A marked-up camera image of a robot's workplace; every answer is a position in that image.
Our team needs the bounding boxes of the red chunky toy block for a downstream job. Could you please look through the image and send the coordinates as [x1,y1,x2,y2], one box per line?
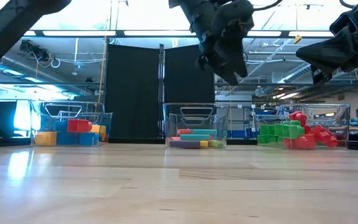
[283,134,318,151]
[321,133,339,149]
[67,119,93,134]
[303,123,331,143]
[288,111,308,127]

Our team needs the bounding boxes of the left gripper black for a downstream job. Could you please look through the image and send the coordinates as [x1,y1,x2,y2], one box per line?
[168,0,255,86]

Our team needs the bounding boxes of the purple slim toy block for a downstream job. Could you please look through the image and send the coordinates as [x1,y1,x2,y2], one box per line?
[169,140,201,148]

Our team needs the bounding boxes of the black folding divider screen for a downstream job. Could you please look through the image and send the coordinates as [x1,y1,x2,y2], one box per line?
[103,42,216,144]

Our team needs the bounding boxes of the clear plastic bin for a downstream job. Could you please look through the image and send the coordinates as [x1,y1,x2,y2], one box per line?
[253,103,352,149]
[30,101,114,147]
[162,102,231,149]

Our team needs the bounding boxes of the grey ceiling pipe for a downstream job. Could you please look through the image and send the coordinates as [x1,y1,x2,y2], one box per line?
[0,55,94,96]

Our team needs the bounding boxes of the silver ventilation duct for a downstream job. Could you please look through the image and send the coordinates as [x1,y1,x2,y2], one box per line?
[254,63,313,98]

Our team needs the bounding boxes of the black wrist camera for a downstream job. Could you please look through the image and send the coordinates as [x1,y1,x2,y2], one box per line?
[329,11,358,35]

